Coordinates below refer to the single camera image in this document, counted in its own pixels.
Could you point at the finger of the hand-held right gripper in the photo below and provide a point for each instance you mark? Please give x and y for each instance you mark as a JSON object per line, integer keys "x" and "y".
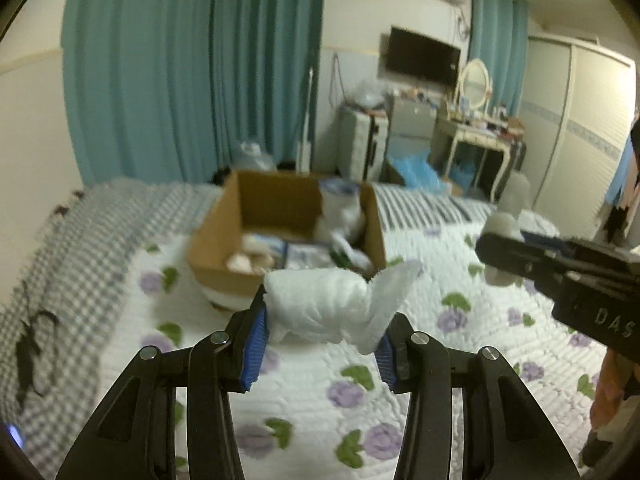
{"x": 545, "y": 240}
{"x": 515, "y": 257}

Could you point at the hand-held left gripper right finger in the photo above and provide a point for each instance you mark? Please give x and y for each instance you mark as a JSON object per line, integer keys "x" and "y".
{"x": 386, "y": 360}

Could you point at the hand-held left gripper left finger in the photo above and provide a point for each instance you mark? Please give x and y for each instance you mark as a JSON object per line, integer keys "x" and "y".
{"x": 254, "y": 345}

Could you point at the translucent white soft item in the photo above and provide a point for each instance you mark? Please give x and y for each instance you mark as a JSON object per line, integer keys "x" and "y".
{"x": 500, "y": 225}

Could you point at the brown cardboard box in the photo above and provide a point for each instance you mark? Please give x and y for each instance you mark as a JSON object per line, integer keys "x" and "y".
{"x": 215, "y": 255}

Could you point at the white sock with green print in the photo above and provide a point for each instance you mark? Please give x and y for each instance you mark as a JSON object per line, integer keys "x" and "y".
{"x": 350, "y": 255}

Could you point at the beige soft items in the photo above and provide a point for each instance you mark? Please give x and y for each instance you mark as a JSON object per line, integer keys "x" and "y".
{"x": 247, "y": 260}

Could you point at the person's right hand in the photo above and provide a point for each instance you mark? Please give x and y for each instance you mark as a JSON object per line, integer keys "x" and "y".
{"x": 607, "y": 385}

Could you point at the white floral quilt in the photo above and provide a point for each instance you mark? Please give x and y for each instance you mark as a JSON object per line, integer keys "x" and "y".
{"x": 440, "y": 385}

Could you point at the blue basket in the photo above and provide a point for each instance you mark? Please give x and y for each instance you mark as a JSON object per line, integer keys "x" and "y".
{"x": 462, "y": 175}

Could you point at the hanging clothes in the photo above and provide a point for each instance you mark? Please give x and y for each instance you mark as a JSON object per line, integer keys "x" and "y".
{"x": 625, "y": 180}

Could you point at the white louvered wardrobe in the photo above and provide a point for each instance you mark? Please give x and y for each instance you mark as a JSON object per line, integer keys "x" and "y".
{"x": 575, "y": 135}

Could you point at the white dressing table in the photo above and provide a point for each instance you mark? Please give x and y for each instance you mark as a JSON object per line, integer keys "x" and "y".
{"x": 475, "y": 135}

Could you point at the blue plastic bags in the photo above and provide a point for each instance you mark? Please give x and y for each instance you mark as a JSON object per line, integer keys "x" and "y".
{"x": 415, "y": 170}

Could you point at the white plush cloth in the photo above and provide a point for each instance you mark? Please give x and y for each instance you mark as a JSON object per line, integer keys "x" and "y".
{"x": 340, "y": 217}

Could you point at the small silver fridge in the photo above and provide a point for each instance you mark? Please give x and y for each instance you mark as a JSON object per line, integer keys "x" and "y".
{"x": 412, "y": 122}

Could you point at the white oval vanity mirror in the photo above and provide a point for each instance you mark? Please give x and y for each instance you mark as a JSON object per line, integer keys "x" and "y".
{"x": 475, "y": 82}

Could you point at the blue white tissue roll pack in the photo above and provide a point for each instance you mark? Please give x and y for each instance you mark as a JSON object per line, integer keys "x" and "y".
{"x": 340, "y": 188}

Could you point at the clear water bottle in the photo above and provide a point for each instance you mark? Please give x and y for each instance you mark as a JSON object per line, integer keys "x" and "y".
{"x": 254, "y": 157}

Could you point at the white suitcase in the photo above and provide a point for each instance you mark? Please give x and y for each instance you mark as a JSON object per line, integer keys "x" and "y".
{"x": 355, "y": 140}

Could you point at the narrow teal curtain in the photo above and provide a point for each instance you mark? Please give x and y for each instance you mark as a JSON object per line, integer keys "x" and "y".
{"x": 497, "y": 35}

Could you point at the clear plastic bag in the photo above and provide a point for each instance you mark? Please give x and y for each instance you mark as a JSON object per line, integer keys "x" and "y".
{"x": 370, "y": 92}

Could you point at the white pole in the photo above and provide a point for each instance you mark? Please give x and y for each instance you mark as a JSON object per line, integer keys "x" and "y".
{"x": 305, "y": 125}

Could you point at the teal corner curtain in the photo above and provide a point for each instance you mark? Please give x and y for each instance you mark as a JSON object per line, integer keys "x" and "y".
{"x": 270, "y": 60}

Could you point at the wide teal curtain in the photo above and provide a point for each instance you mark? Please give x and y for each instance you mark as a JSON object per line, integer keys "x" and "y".
{"x": 140, "y": 70}

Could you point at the black wall television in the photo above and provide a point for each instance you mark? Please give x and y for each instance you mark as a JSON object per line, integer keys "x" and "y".
{"x": 425, "y": 55}

